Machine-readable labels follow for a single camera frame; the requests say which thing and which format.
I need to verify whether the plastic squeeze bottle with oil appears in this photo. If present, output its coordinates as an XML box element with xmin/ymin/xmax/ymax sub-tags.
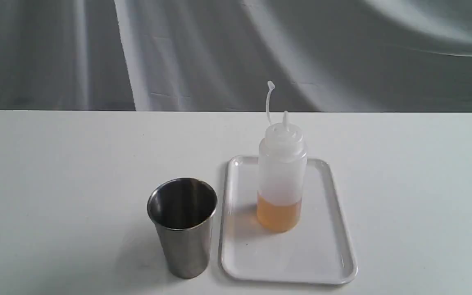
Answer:
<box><xmin>256</xmin><ymin>81</ymin><xmax>308</xmax><ymax>233</ymax></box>

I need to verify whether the stainless steel cup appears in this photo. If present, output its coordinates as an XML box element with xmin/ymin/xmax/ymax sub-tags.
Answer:
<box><xmin>146</xmin><ymin>177</ymin><xmax>218</xmax><ymax>279</ymax></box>

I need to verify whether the grey backdrop cloth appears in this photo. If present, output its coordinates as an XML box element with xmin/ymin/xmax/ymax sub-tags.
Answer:
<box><xmin>0</xmin><ymin>0</ymin><xmax>472</xmax><ymax>112</ymax></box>

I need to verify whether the white plastic tray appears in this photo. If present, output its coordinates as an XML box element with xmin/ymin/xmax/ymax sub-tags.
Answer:
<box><xmin>219</xmin><ymin>155</ymin><xmax>358</xmax><ymax>286</ymax></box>

